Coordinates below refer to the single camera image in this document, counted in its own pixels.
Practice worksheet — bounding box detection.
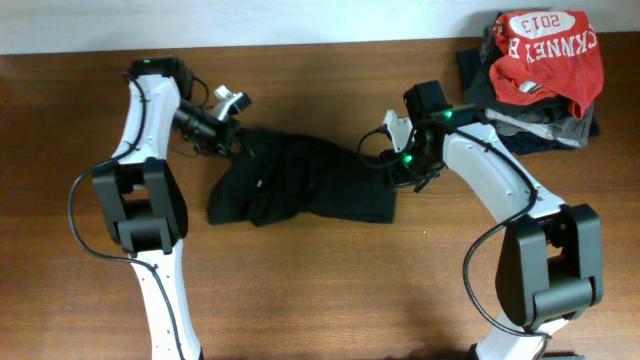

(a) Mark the black t-shirt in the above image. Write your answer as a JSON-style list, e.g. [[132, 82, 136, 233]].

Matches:
[[207, 128, 396, 227]]

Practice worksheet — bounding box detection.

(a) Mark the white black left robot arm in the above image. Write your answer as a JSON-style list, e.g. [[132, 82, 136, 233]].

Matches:
[[91, 56, 250, 359]]

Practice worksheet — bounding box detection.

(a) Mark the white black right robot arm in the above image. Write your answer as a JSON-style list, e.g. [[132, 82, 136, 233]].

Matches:
[[379, 81, 604, 360]]

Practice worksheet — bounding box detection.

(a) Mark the dark navy folded garment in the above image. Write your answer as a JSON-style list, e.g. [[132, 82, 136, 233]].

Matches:
[[456, 27, 601, 140]]

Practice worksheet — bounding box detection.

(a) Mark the grey folded garment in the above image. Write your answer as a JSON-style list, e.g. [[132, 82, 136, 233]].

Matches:
[[485, 104, 598, 155]]

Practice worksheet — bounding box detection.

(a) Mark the red printed t-shirt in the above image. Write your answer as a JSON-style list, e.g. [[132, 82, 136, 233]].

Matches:
[[489, 10, 604, 119]]

